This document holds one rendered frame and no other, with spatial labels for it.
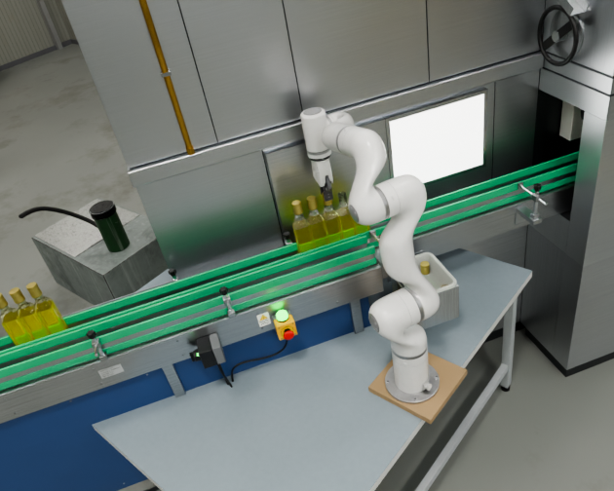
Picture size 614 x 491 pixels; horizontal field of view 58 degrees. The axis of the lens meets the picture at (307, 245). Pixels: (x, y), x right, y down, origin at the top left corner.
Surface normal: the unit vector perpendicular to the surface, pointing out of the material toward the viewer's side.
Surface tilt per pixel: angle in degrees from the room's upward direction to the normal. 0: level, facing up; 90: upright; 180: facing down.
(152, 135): 90
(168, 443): 0
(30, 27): 90
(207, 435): 0
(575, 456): 0
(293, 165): 90
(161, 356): 90
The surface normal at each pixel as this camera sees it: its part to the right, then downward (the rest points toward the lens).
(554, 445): -0.16, -0.80
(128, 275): 0.77, 0.26
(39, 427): 0.30, 0.52
